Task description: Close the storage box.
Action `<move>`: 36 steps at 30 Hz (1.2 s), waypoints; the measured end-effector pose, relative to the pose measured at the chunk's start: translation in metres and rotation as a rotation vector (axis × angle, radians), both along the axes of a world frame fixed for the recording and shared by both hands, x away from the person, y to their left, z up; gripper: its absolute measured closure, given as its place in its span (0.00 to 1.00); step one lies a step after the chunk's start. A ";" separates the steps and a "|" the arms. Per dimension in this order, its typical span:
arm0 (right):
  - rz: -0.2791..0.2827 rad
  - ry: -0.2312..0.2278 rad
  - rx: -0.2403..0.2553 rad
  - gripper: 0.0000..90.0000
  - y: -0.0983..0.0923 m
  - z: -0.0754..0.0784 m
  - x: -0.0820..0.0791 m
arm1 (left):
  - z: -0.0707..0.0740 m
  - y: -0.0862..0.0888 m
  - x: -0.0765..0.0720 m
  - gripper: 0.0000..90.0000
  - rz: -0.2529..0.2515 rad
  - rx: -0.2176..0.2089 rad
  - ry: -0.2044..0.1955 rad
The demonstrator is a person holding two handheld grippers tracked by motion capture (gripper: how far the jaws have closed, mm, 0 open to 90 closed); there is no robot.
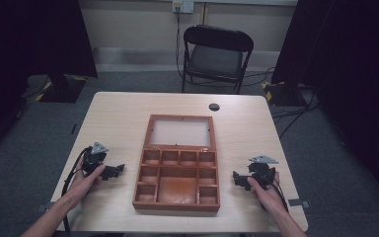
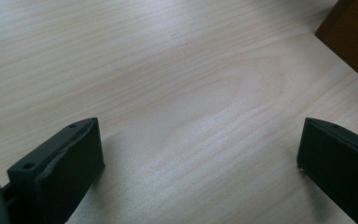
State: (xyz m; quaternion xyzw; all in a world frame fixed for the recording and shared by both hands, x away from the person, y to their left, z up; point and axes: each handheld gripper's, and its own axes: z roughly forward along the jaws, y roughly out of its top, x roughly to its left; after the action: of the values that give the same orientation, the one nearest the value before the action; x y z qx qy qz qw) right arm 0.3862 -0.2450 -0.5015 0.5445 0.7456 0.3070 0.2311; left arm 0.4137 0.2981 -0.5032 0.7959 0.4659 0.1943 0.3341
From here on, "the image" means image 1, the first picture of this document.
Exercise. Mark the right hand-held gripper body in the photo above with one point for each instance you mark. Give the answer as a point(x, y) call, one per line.
point(261, 171)

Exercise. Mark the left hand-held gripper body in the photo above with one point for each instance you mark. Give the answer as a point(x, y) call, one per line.
point(93, 160)

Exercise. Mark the person's left hand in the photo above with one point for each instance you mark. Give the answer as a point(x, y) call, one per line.
point(85, 182)

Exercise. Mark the person's right hand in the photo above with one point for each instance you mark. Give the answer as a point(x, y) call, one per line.
point(267, 196)

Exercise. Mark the small black floor object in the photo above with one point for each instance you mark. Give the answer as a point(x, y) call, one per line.
point(73, 128)

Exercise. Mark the grey table clamp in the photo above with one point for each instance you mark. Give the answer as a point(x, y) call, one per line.
point(42, 207)
point(298, 202)

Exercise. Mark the wooden compartment box with lid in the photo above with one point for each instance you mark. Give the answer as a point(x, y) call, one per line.
point(177, 171)

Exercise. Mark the black table grommet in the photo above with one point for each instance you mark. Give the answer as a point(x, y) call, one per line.
point(214, 107)

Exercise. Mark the black stand base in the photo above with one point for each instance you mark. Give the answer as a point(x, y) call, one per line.
point(281, 93)
point(62, 89)

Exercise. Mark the black folding chair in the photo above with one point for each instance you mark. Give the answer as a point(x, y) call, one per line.
point(216, 56)

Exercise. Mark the dark curtain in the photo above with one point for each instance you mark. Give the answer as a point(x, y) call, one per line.
point(348, 65)
point(29, 46)

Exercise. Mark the white wall socket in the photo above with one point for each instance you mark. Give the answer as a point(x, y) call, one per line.
point(183, 6)

